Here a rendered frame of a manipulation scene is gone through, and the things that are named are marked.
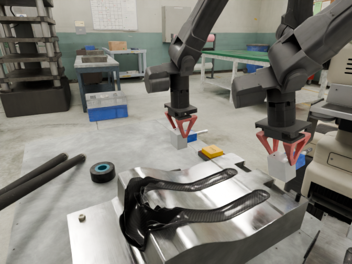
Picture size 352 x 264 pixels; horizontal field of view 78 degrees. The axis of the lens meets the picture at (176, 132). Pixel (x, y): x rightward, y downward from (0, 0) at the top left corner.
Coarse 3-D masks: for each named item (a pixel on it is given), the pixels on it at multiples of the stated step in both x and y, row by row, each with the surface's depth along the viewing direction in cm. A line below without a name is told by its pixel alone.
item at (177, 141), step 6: (174, 132) 70; (192, 132) 72; (198, 132) 74; (204, 132) 75; (174, 138) 70; (180, 138) 69; (186, 138) 70; (192, 138) 72; (174, 144) 71; (180, 144) 70; (186, 144) 71
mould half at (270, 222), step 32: (224, 160) 67; (160, 192) 47; (192, 192) 53; (224, 192) 54; (288, 192) 53; (96, 224) 48; (192, 224) 40; (224, 224) 45; (256, 224) 45; (288, 224) 50; (96, 256) 41; (128, 256) 41; (160, 256) 34; (192, 256) 36; (224, 256) 41
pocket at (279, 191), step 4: (272, 180) 58; (264, 184) 57; (268, 184) 58; (272, 184) 59; (272, 188) 59; (276, 188) 58; (280, 188) 57; (276, 192) 58; (280, 192) 57; (284, 192) 56
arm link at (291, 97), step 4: (276, 88) 44; (268, 92) 46; (272, 92) 45; (276, 92) 45; (280, 92) 44; (288, 92) 44; (292, 92) 44; (268, 96) 47; (272, 96) 46; (276, 96) 45; (280, 96) 45; (284, 96) 44; (288, 96) 44; (292, 96) 45; (268, 100) 47; (272, 100) 46; (276, 100) 45; (280, 100) 45; (284, 100) 45; (288, 100) 45; (292, 100) 45
